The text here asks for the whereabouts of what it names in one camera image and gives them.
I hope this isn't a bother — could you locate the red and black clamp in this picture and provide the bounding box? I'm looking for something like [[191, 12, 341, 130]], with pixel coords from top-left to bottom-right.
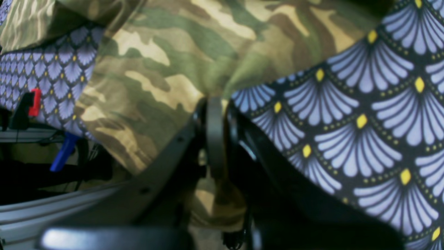
[[8, 89, 42, 130]]

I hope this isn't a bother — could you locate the purple fan-pattern tablecloth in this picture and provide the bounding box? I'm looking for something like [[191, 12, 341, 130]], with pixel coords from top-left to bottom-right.
[[0, 0, 444, 250]]

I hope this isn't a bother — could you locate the camouflage T-shirt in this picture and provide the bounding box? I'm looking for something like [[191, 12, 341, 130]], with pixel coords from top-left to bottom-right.
[[0, 0, 396, 231]]

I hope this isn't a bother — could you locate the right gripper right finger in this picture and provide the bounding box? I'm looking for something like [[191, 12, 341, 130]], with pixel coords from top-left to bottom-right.
[[208, 98, 404, 250]]

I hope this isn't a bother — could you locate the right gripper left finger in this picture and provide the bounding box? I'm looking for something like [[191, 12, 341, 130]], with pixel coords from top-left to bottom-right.
[[54, 99, 207, 226]]

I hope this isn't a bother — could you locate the blue clamp handle centre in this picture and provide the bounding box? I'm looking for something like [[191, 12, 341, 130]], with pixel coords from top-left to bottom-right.
[[50, 132, 80, 172]]

